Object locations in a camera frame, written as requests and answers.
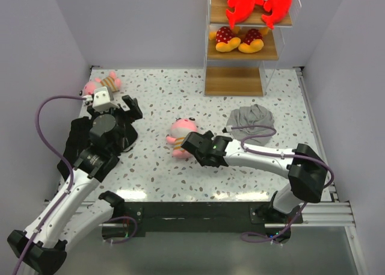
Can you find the white wire wooden shelf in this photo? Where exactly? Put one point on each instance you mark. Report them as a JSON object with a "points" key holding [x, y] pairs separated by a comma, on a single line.
{"points": [[235, 73]]}

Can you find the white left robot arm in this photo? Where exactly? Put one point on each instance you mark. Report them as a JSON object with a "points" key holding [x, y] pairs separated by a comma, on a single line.
{"points": [[45, 243]]}

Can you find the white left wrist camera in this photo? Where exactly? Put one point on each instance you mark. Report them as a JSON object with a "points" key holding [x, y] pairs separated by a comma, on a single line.
{"points": [[101, 100]]}

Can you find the yellow plush polka dot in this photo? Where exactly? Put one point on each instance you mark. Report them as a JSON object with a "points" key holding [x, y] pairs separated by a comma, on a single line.
{"points": [[225, 38], [253, 40]]}

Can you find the grey cloth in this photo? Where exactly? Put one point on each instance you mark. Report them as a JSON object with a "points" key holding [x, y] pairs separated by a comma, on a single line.
{"points": [[249, 116]]}

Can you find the red shark plush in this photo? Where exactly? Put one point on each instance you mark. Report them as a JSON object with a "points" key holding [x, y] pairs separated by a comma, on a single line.
{"points": [[242, 9], [277, 10]]}

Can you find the pink plush striped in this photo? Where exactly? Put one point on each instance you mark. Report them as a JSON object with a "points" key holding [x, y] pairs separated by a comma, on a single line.
{"points": [[178, 131]]}

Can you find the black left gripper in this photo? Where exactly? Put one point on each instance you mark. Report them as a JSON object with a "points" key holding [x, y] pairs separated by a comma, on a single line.
{"points": [[134, 113]]}

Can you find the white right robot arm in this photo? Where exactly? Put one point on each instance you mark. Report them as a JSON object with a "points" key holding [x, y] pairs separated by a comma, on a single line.
{"points": [[302, 167]]}

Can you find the black cloth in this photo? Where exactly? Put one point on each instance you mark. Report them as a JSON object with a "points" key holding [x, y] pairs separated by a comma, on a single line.
{"points": [[75, 136]]}

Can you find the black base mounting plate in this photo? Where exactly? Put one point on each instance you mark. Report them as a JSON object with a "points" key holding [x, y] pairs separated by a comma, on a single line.
{"points": [[214, 217]]}

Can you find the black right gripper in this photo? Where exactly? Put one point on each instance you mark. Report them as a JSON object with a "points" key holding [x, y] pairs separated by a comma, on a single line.
{"points": [[209, 135]]}

